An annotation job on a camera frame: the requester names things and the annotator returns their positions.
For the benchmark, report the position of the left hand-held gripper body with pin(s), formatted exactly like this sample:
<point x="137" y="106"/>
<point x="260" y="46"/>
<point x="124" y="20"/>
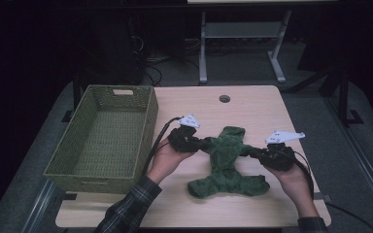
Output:
<point x="183" y="140"/>

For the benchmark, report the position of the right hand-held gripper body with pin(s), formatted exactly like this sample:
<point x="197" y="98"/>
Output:
<point x="277" y="157"/>

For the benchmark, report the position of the green fleece garment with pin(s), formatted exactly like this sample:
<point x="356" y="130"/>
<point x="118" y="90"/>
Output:
<point x="223" y="155"/>

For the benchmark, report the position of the person's left hand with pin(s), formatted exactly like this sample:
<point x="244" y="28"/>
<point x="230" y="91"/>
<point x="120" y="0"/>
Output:
<point x="166" y="160"/>

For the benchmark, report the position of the person's right hand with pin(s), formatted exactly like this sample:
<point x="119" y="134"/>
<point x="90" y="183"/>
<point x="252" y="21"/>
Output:
<point x="289" y="181"/>

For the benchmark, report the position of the grey tape piece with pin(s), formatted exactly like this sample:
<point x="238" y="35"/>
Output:
<point x="322" y="196"/>

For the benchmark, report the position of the green woven basket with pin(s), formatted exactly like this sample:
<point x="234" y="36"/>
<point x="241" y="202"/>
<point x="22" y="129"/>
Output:
<point x="110" y="139"/>

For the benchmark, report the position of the black metal stand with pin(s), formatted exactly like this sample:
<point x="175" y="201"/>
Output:
<point x="343" y="97"/>

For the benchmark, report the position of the dark computer tower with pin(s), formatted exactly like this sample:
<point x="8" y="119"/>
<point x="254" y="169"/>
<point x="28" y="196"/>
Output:
<point x="110" y="48"/>

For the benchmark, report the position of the black tape piece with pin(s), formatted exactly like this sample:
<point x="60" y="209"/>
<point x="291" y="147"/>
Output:
<point x="69" y="196"/>

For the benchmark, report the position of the metal floor rail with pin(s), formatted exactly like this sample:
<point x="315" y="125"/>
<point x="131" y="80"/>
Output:
<point x="39" y="207"/>
<point x="362" y="155"/>

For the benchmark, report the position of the white metal desk frame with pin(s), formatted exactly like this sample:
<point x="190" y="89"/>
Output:
<point x="243" y="30"/>

